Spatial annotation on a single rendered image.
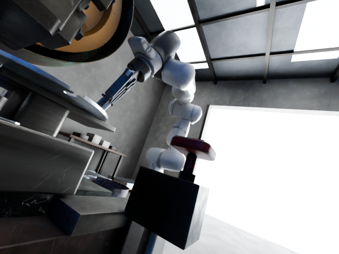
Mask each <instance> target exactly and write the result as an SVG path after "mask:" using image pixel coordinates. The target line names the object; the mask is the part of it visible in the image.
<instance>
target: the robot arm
mask: <svg viewBox="0 0 339 254"><path fill-rule="evenodd" d="M128 44H129V46H130V48H131V50H132V52H133V55H134V57H135V58H134V59H133V60H131V61H130V62H129V63H128V65H127V68H126V69H125V71H124V72H123V73H122V74H121V75H120V77H119V78H118V79H117V80H116V81H115V82H114V83H113V84H112V85H111V86H110V87H109V88H108V89H107V90H106V91H105V94H103V93H102V96H103V97H102V98H101V99H100V100H99V101H98V102H97V103H96V104H98V105H99V106H100V107H101V108H102V109H103V110H104V111H106V110H107V109H108V108H109V107H110V106H112V107H113V106H114V104H115V103H116V102H117V101H118V100H119V99H120V98H121V97H123V96H124V95H125V94H126V93H127V92H129V91H130V88H131V87H133V86H134V85H135V84H136V83H135V82H136V81H138V82H141V83H143V82H145V81H146V80H147V79H148V78H149V77H150V76H151V77H155V78H156V79H158V80H160V81H163V82H165V83H167V84H169V85H172V94H173V95H174V97H175V99H174V100H173V101H172V102H171V103H170V104H169V106H168V112H169V114H170V115H172V116H174V117H177V118H180V119H178V120H177V122H176V123H175V124H174V125H173V127H172V128H171V130H170V132H169V134H168V135H167V137H166V142H167V144H168V145H169V148H168V149H162V148H150V149H148V151H147V152H146V156H145V159H146V161H147V163H148V166H149V168H150V169H153V170H156V171H159V172H162V173H163V169H166V170H169V171H175V172H180V170H181V171H182V170H183V168H184V165H185V161H186V157H185V156H184V154H182V153H181V152H179V151H178V150H176V149H175V148H173V147H172V146H171V140H172V138H173V137H174V136H182V137H187V134H188V132H189V128H190V124H194V123H196V122H197V121H198V120H199V119H200V117H201V116H202V109H201V107H200V106H198V105H194V104H191V103H190V102H191V101H192V100H193V98H194V93H195V90H196V84H195V69H194V67H193V66H192V65H191V64H190V63H186V62H182V61H179V60H176V59H174V58H175V53H176V51H177V50H178V49H179V47H180V45H181V41H180V38H179V36H178V35H177V34H176V33H175V32H173V31H170V30H165V31H163V32H162V33H160V34H158V35H157V36H156V37H155V38H154V39H153V40H152V41H151V42H150V44H149V43H148V42H147V40H146V39H145V38H144V37H137V36H133V37H130V38H129V39H128Z"/></svg>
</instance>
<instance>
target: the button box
mask: <svg viewBox="0 0 339 254"><path fill-rule="evenodd" d="M165 242H166V240H165V239H163V238H161V237H160V236H158V235H156V234H154V233H153V232H151V234H150V237H149V241H148V244H147V247H146V251H145V254H162V253H163V249H164V245H165Z"/></svg>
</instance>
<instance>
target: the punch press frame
mask: <svg viewBox="0 0 339 254"><path fill-rule="evenodd" d="M111 194H112V192H111V191H109V190H107V189H105V188H103V187H101V186H99V185H97V184H95V183H93V182H91V181H89V180H87V179H85V178H82V180H81V182H80V184H79V186H78V188H77V191H76V193H75V194H74V195H72V196H96V197H110V196H111ZM53 196H54V195H50V194H26V193H2V192H0V218H13V217H29V216H45V215H47V214H46V210H47V207H48V205H49V203H50V201H51V199H52V197H53Z"/></svg>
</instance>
